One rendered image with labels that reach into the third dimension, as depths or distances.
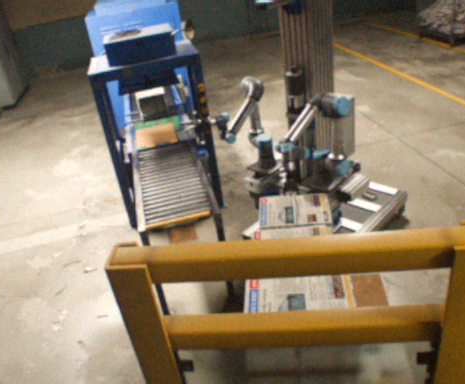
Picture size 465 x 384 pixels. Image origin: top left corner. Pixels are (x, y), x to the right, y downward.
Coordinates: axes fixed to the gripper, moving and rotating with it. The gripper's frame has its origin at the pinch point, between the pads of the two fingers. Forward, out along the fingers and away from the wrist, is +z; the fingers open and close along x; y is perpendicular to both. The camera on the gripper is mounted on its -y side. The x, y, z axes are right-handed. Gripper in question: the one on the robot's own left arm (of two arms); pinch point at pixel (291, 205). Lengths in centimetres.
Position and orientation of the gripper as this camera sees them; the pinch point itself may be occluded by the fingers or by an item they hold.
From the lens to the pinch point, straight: 259.7
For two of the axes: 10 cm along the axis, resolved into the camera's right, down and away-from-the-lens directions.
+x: -9.9, 0.7, 1.3
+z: 0.8, 10.0, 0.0
